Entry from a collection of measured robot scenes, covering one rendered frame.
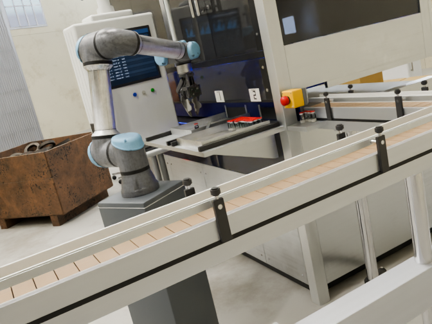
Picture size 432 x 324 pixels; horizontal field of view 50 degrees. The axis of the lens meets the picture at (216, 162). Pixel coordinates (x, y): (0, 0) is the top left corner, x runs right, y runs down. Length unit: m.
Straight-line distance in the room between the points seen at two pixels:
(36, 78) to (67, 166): 7.50
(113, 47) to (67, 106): 10.56
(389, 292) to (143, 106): 1.88
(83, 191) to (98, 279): 3.90
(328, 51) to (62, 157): 3.03
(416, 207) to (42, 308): 0.99
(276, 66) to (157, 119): 1.07
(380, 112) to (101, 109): 1.05
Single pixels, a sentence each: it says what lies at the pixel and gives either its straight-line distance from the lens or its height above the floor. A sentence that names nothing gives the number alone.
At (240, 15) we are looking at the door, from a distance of 2.17.
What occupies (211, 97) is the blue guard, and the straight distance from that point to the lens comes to 2.55.
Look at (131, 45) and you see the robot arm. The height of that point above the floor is 1.34.
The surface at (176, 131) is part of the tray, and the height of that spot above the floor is 0.90.
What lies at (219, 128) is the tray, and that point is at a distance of 2.22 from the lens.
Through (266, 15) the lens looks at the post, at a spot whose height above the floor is 1.35.
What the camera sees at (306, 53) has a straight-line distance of 2.11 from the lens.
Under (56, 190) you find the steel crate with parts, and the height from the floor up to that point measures 0.35.
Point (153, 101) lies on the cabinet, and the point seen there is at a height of 1.04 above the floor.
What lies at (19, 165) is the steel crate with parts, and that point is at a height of 0.63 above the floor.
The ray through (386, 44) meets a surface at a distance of 2.44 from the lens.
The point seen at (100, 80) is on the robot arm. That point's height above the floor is 1.24.
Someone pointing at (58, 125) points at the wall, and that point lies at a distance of 12.15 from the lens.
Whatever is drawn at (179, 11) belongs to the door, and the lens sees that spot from 2.71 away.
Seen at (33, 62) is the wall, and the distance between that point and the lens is 12.05.
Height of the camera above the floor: 1.26
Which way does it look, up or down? 13 degrees down
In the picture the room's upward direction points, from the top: 13 degrees counter-clockwise
